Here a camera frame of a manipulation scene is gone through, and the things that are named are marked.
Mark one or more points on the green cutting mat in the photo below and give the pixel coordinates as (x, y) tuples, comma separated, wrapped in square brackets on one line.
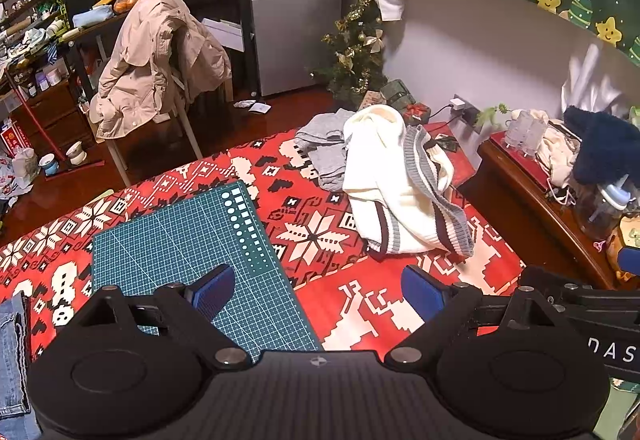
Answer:
[(175, 240)]

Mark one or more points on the blue white cup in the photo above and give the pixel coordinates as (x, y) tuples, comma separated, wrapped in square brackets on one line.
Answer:
[(49, 164)]

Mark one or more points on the red patterned blanket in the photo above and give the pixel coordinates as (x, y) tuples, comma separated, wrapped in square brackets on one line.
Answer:
[(310, 230)]

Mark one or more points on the wooden nightstand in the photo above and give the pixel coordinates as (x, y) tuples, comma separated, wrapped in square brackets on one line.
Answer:
[(520, 185)]

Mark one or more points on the grey garment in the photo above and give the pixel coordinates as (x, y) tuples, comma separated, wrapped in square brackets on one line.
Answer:
[(325, 145)]

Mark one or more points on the white paper scraps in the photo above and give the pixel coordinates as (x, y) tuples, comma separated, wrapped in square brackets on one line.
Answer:
[(252, 106)]

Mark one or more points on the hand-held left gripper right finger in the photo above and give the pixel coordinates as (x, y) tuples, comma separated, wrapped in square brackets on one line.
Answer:
[(422, 292)]

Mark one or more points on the beige jacket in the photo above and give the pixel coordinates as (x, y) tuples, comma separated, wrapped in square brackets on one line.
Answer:
[(150, 55)]

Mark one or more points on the small green plant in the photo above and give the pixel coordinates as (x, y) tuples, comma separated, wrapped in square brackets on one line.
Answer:
[(492, 113)]

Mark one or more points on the tan patterned gift box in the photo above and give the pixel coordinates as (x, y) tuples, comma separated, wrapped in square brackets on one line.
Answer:
[(372, 99)]

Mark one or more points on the white knit vest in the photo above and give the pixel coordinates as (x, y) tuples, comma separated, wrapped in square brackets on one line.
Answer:
[(385, 180)]

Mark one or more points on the white plastic bag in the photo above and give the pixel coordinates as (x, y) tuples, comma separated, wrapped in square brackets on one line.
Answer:
[(590, 85)]

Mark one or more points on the clear bottle blue lid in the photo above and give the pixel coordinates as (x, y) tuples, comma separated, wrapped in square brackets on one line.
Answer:
[(607, 207)]

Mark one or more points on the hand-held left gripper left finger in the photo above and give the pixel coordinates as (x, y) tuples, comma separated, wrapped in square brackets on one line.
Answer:
[(216, 291)]

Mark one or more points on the white chair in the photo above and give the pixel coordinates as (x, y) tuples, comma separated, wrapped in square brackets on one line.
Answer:
[(116, 160)]

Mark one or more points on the grey refrigerator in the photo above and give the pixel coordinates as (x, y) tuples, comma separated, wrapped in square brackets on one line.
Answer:
[(295, 20)]

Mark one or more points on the wooden drawer cabinet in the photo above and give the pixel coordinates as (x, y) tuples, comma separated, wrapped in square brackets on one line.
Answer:
[(50, 115)]

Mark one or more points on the white wall charger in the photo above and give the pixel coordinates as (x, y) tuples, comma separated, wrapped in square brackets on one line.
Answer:
[(462, 106)]

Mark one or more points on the green gift box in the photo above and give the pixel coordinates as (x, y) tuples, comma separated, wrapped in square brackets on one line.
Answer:
[(397, 93)]

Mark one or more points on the pile of plastic bags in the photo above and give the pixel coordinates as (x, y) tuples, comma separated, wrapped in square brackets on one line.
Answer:
[(20, 165)]

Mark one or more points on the small Christmas tree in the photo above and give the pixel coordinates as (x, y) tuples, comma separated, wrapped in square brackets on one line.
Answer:
[(357, 55)]

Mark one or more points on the dark blue plush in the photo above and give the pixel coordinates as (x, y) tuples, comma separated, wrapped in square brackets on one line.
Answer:
[(605, 145)]

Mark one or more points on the blue jeans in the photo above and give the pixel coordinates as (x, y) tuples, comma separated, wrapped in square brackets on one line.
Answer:
[(12, 360)]

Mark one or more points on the black desk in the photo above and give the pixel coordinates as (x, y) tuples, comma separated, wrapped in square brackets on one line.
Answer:
[(249, 40)]

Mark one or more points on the clear plastic holder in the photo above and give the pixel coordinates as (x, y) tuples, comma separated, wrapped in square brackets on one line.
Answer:
[(522, 130)]

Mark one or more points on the red gift box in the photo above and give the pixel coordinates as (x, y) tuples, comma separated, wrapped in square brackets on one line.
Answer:
[(417, 113)]

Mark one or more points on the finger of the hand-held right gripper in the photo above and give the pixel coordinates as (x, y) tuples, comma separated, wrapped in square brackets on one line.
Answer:
[(575, 295)]

